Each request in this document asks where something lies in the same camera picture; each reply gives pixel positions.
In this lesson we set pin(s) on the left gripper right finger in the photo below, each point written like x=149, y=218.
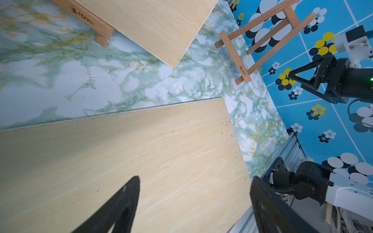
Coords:
x=271, y=213

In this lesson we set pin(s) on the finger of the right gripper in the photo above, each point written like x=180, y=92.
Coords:
x=311, y=76

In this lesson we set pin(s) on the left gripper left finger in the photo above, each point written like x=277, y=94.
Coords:
x=117, y=214

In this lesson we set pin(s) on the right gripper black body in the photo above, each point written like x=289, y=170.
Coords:
x=329, y=78

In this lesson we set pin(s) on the wooden easel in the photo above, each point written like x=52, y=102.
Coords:
x=103, y=30
x=276, y=21

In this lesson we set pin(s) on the plywood board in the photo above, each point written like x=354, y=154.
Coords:
x=165, y=29
x=192, y=175

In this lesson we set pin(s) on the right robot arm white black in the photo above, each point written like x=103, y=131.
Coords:
x=322, y=183

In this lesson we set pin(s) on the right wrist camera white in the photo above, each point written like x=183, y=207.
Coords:
x=356, y=43

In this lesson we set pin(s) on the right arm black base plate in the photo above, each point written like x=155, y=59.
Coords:
x=279, y=178

